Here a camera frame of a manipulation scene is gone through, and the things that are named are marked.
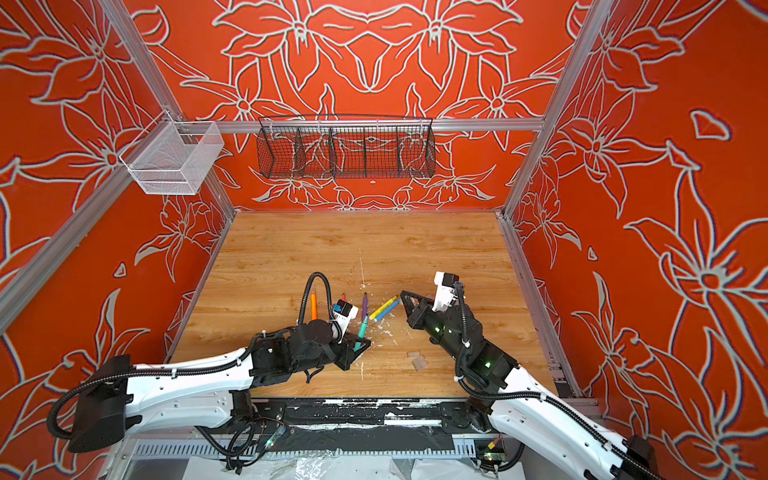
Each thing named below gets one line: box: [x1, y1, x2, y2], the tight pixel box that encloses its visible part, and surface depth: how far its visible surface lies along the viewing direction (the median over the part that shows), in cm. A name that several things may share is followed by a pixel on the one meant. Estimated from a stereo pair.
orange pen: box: [311, 287, 318, 321], surface depth 94 cm
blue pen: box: [374, 298, 401, 323], surface depth 92 cm
